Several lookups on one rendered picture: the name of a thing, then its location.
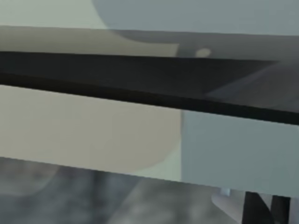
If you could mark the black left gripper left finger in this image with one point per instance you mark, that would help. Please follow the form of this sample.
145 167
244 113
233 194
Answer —
251 210

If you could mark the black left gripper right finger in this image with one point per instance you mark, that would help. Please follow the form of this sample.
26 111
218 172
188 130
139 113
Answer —
280 211

